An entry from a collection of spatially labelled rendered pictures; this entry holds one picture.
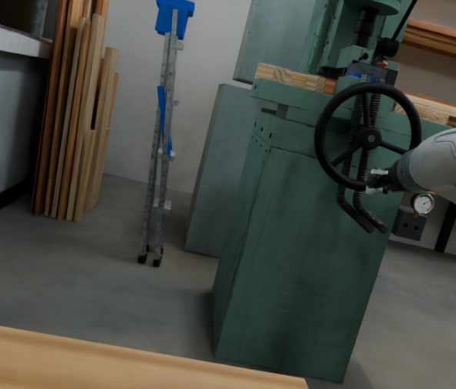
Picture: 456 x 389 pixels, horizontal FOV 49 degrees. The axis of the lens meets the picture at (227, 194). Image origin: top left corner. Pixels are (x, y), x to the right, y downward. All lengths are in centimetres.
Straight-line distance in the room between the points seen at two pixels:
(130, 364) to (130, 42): 354
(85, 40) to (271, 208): 142
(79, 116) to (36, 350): 215
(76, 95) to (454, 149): 202
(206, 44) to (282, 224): 258
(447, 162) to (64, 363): 66
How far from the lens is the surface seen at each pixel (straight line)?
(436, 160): 93
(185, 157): 400
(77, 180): 272
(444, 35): 383
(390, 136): 161
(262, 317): 167
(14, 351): 58
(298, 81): 168
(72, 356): 58
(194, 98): 396
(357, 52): 169
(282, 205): 156
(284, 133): 153
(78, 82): 261
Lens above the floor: 83
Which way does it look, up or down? 11 degrees down
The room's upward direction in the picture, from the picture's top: 14 degrees clockwise
